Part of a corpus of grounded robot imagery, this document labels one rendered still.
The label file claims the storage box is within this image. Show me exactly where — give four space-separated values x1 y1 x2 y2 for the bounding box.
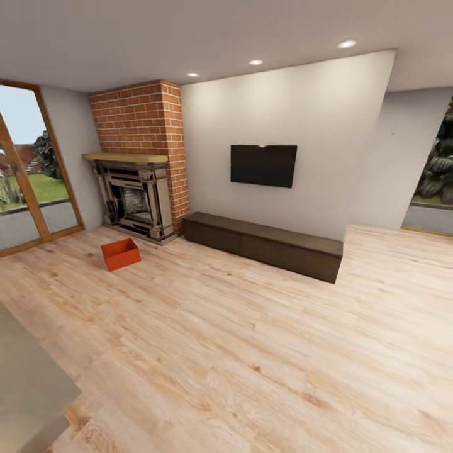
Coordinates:
101 238 141 271

